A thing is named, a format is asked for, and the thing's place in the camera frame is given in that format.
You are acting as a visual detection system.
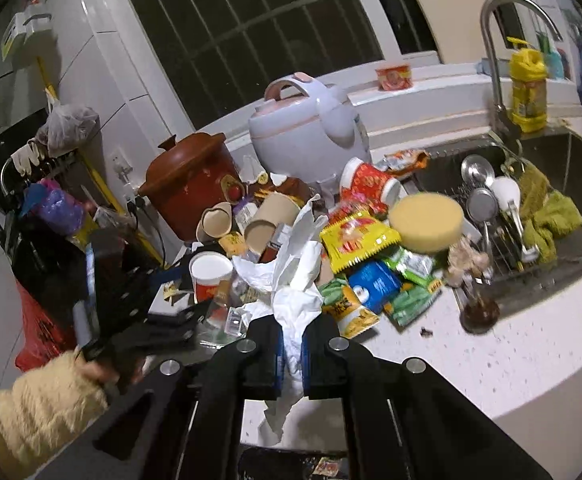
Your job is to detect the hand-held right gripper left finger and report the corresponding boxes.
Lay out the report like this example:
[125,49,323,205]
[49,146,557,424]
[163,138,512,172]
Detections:
[33,316,285,480]

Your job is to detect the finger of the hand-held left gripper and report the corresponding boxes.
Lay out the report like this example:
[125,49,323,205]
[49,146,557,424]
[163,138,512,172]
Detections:
[143,300,208,348]
[85,230,128,311]

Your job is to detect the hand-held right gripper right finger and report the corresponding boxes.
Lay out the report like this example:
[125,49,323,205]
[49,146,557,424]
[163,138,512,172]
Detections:
[302,316,554,480]

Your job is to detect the white tissue paper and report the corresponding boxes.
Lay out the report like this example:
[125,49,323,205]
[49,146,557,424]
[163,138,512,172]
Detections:
[231,194,328,447]

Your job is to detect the beige paper cup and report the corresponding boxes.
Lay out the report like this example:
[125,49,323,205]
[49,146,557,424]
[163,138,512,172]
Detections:
[195,202,235,244]
[243,192,303,264]

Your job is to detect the round yellow sponge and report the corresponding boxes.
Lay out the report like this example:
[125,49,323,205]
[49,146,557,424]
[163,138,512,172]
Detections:
[388,192,466,256]

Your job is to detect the person's left forearm cream sleeve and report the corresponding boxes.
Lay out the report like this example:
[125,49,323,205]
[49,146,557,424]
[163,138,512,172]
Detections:
[0,351,110,480]

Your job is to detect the person's left hand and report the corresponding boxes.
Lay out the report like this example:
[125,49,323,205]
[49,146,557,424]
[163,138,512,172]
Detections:
[77,355,118,387]

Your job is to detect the small white box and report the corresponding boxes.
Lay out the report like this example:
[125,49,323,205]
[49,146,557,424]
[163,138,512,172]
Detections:
[147,279,195,317]

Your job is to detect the clear plastic packaging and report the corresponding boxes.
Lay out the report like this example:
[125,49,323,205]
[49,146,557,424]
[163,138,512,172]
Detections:
[222,304,253,337]

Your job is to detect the white red paper cup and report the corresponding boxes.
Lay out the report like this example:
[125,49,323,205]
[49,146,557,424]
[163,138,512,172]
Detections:
[189,251,235,305]

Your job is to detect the yellow green snack packet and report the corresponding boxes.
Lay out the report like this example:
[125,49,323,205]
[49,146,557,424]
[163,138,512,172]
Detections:
[318,279,380,340]

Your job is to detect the red plastic bag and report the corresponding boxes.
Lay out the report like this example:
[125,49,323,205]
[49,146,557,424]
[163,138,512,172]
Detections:
[14,280,80,374]

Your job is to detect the purple plastic bag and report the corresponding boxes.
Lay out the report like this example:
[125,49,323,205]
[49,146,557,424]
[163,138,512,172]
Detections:
[20,179,86,237]

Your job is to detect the blue snack packet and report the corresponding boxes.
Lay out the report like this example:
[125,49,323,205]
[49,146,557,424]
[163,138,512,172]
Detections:
[346,259,403,317]

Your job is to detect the black metal rack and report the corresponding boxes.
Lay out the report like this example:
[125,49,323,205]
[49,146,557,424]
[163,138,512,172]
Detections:
[0,122,99,273]

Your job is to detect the yellow red snack packet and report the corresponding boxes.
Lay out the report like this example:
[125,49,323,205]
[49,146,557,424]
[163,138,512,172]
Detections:
[319,211,402,276]

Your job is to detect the pale rubber gloves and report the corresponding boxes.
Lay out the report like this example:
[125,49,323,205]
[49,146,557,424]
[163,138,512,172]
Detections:
[10,139,48,177]

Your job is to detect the brown clay slow cooker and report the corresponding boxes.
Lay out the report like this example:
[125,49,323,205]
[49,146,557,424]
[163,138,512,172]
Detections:
[138,132,246,244]

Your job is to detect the grey plastic bag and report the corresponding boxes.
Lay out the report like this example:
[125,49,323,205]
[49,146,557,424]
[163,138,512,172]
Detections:
[35,104,101,159]

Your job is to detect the beige crumpled wrapper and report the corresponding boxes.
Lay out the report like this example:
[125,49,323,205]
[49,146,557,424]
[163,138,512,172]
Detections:
[445,236,493,287]

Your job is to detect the red instant noodle cup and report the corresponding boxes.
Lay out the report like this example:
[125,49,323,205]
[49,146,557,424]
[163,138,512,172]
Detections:
[339,156,403,217]

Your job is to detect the orange snack wrapper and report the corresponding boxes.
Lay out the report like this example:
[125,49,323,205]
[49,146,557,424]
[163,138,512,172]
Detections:
[375,149,431,177]

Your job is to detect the lilac rice cooker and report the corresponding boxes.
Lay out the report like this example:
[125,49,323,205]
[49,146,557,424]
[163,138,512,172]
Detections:
[248,72,373,207]

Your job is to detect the steel mesh strainer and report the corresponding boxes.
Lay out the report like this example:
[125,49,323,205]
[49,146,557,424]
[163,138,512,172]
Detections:
[466,187,498,256]

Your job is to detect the steel ladle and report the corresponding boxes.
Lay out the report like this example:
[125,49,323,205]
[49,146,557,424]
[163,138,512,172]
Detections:
[460,154,496,196]

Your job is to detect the white plastic spoon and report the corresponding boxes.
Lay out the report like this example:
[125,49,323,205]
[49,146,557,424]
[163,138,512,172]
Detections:
[490,176,541,256]

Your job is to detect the green dish cloth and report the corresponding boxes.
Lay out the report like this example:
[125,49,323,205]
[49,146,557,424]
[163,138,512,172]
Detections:
[518,164,582,264]

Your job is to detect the window with metal bars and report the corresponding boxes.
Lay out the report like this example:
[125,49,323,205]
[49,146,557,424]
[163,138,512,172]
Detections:
[113,0,403,132]

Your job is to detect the small red tub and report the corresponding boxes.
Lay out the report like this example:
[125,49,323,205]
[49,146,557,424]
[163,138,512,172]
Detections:
[375,62,415,92]

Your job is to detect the stainless steel sink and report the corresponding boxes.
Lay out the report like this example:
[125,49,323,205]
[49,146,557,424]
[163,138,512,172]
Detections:
[410,129,582,313]

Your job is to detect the yellow detergent bottle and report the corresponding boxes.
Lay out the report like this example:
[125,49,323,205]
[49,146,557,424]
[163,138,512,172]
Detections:
[507,36,550,134]

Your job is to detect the steel kitchen faucet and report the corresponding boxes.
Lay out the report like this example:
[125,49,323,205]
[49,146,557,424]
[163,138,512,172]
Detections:
[480,0,563,137]

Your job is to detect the beige cutting board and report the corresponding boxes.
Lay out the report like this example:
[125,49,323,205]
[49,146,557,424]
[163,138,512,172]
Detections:
[399,0,498,66]

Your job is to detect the teal plastic bottle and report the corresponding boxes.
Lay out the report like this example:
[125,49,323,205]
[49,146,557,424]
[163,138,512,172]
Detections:
[538,31,565,79]

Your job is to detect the black power cable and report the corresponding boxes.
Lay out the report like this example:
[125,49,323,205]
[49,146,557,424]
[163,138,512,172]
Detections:
[125,194,168,267]

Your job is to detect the yellow mop handle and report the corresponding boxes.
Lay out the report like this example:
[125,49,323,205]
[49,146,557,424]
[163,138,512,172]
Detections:
[31,0,168,267]

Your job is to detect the white wall socket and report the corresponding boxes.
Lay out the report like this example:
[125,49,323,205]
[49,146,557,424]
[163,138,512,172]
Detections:
[112,147,135,187]

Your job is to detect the wire dish rack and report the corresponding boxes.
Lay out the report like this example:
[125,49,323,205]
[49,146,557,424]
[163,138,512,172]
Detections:
[448,157,582,288]

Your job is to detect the white wall box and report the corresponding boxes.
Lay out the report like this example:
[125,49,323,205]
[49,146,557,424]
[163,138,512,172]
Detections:
[1,9,55,69]

